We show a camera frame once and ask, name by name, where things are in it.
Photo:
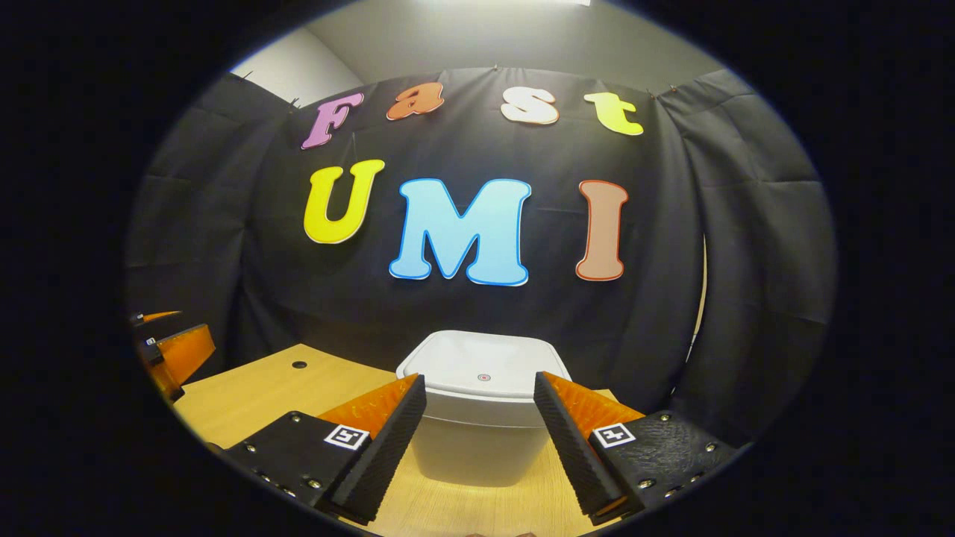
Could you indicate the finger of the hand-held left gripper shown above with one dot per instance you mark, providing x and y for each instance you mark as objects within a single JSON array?
[
  {"x": 153, "y": 317},
  {"x": 186, "y": 354}
]

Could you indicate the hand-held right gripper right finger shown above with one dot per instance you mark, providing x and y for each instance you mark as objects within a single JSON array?
[{"x": 571, "y": 447}]

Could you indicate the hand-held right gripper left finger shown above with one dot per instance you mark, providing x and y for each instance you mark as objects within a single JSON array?
[{"x": 388, "y": 447}]

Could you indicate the grey desktop garbage bin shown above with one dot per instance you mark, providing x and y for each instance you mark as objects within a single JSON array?
[{"x": 477, "y": 447}]

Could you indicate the wooden desktop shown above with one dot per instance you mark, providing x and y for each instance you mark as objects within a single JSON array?
[{"x": 254, "y": 395}]

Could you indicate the black backdrop cloth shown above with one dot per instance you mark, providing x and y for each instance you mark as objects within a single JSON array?
[{"x": 477, "y": 149}]

